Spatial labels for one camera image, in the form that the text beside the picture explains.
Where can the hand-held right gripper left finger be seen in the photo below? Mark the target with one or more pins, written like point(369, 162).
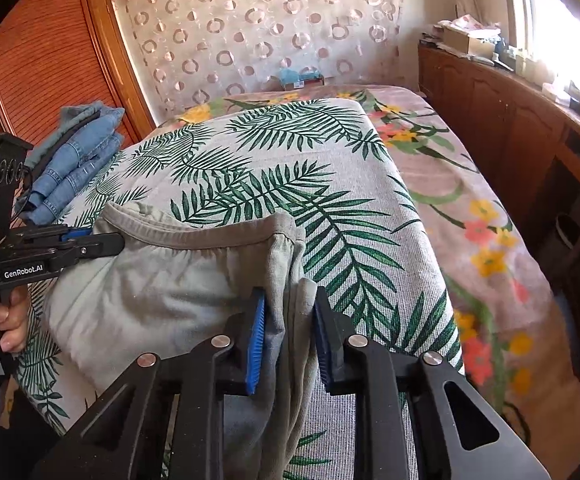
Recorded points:
point(255, 340)

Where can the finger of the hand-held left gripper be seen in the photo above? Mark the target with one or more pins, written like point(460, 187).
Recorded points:
point(102, 245)
point(77, 234)

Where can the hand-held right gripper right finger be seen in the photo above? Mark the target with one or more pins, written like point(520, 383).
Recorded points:
point(326, 345)

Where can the grey pants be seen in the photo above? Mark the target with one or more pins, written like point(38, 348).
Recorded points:
point(170, 290)

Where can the person's left forearm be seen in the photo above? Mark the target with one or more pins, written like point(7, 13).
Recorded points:
point(0, 435)

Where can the stack of blue jeans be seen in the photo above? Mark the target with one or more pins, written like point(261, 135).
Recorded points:
point(75, 160)

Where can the leaf print blanket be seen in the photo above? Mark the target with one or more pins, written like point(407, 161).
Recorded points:
point(320, 200)

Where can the wooden wardrobe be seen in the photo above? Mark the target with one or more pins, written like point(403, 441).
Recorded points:
point(45, 60)

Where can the floral bed sheet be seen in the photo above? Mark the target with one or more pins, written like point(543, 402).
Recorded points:
point(470, 200)

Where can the blue cloth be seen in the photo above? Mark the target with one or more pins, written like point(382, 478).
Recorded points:
point(295, 75)

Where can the small cardboard box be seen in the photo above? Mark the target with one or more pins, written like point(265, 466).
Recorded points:
point(310, 85)

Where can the circle pattern curtain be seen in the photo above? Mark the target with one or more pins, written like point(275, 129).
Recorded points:
point(250, 25)

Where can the waste bin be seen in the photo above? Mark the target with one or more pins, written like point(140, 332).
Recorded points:
point(567, 235)

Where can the wooden cabinet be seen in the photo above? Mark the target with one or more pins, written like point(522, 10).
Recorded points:
point(480, 95)

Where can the tissue pack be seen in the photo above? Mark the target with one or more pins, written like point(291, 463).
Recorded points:
point(552, 95)

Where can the pink patterned paper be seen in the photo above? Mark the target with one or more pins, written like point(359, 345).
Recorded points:
point(467, 21)

